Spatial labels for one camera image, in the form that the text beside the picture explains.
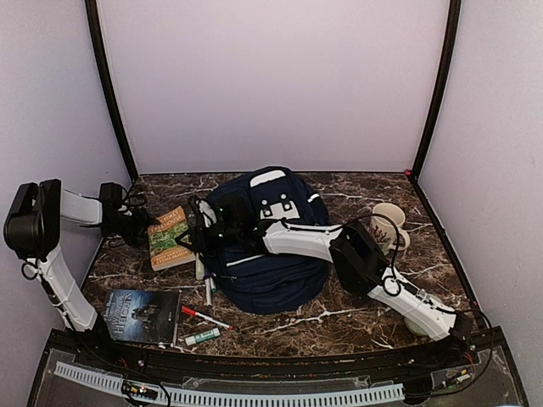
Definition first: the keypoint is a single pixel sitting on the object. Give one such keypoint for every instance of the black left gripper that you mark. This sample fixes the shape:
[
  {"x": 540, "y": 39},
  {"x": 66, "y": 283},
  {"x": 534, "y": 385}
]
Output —
[{"x": 143, "y": 223}]

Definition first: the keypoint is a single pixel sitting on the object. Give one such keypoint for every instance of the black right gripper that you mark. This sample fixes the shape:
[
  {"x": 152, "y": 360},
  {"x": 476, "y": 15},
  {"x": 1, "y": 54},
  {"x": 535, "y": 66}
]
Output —
[{"x": 196, "y": 233}]

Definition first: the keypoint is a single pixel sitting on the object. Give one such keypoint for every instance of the orange Treehouse book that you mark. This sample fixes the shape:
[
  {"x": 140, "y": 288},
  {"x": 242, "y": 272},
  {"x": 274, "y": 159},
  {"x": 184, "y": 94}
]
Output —
[{"x": 164, "y": 251}]

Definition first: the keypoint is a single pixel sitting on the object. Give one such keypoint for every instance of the navy blue student backpack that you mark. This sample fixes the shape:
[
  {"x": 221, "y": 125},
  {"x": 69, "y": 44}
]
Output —
[{"x": 260, "y": 283}]

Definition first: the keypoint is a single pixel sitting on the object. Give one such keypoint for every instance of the dark Wuthering Heights book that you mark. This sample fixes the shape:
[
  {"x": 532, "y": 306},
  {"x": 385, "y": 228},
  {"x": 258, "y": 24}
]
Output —
[{"x": 136, "y": 316}]

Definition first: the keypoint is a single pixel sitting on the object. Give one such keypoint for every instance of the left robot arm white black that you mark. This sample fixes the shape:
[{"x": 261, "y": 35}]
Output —
[{"x": 32, "y": 230}]

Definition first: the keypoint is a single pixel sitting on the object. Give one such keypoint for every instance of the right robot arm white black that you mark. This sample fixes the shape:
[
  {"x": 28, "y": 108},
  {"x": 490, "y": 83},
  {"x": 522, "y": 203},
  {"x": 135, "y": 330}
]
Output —
[{"x": 360, "y": 264}]

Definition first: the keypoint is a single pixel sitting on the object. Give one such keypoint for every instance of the yellow highlighter pen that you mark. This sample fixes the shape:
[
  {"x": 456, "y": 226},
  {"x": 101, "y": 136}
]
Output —
[{"x": 199, "y": 270}]

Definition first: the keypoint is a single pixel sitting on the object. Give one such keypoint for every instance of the purple capped white marker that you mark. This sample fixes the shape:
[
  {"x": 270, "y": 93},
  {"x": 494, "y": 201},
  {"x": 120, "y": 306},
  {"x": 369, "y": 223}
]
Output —
[{"x": 208, "y": 293}]

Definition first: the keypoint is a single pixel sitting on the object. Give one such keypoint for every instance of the red capped white marker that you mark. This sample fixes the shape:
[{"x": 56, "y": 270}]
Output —
[{"x": 187, "y": 311}]

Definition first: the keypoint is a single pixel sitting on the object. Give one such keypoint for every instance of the green white glue stick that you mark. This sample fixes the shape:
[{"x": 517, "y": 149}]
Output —
[{"x": 202, "y": 337}]

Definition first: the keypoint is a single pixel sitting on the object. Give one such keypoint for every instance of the cream floral ceramic mug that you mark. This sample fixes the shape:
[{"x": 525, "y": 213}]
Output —
[{"x": 386, "y": 227}]

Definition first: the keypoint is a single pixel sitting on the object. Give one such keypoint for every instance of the pale green ceramic bowl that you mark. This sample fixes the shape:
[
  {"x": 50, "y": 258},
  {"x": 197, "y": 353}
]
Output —
[{"x": 415, "y": 329}]

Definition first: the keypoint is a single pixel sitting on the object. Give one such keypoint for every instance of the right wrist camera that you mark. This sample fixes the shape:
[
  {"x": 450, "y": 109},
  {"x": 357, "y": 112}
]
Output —
[{"x": 204, "y": 215}]

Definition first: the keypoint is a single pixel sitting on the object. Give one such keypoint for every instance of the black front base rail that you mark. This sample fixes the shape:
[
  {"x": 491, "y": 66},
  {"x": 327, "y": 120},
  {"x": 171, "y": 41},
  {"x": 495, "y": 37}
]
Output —
[{"x": 431, "y": 374}]

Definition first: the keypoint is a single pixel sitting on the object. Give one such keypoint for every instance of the white slotted cable duct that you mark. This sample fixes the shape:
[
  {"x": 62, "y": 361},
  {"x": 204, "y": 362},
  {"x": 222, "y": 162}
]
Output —
[{"x": 207, "y": 392}]

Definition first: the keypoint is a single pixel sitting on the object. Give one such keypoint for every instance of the left black frame post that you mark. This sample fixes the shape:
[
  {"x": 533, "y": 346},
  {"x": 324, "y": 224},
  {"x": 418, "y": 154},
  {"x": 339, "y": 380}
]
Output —
[{"x": 101, "y": 61}]

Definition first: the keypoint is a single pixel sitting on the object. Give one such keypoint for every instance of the black frame post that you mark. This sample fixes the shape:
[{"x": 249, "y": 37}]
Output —
[
  {"x": 101, "y": 61},
  {"x": 451, "y": 27}
]

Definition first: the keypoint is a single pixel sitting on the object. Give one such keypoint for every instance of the right black frame post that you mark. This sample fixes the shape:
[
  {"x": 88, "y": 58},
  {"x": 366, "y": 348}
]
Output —
[{"x": 451, "y": 27}]

